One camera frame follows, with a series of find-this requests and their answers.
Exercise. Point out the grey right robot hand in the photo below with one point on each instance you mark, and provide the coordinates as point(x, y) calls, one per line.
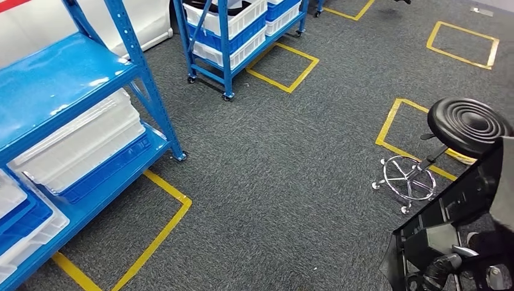
point(439, 273)

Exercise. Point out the black plastic plate bracket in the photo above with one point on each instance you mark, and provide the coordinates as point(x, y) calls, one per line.
point(461, 201)

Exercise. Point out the blue metal shelf rack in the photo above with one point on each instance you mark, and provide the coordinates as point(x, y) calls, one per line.
point(48, 80)

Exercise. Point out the black round stool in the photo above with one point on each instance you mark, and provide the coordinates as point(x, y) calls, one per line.
point(465, 124)

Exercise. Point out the grey floor socket plate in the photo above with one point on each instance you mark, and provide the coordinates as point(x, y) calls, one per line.
point(482, 11)

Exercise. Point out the white plastic crate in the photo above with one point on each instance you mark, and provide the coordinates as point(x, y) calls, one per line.
point(10, 192)
point(249, 52)
point(245, 22)
point(48, 233)
point(80, 148)
point(283, 24)

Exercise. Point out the blue wheeled rack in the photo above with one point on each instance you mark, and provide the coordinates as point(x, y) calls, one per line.
point(225, 60)
point(320, 6)

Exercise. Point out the black plastic parts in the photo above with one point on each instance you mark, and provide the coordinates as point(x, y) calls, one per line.
point(225, 8)

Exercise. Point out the white car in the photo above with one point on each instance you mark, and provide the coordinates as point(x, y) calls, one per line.
point(152, 20)

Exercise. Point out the red barrier belt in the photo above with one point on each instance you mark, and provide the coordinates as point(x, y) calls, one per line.
point(10, 4)

